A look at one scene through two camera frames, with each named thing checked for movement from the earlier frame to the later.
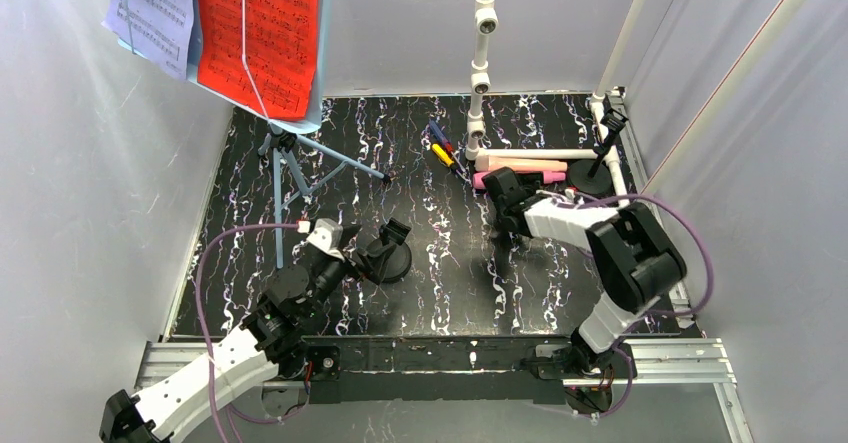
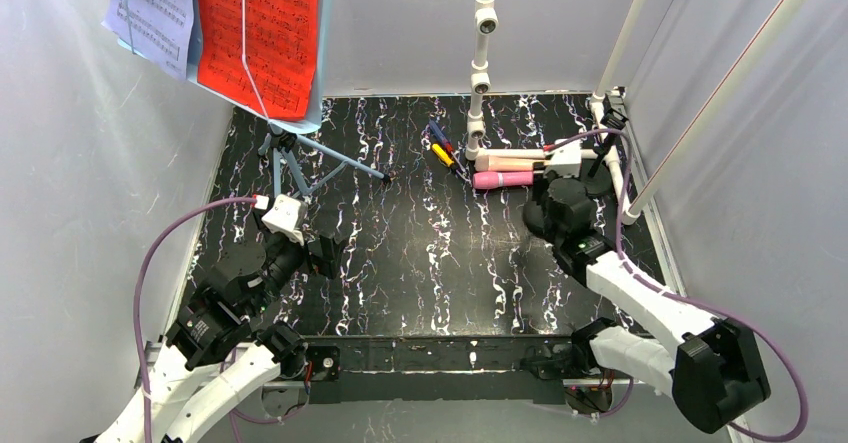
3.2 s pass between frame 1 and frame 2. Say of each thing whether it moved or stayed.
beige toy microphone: stayed
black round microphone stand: moved
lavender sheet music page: stayed
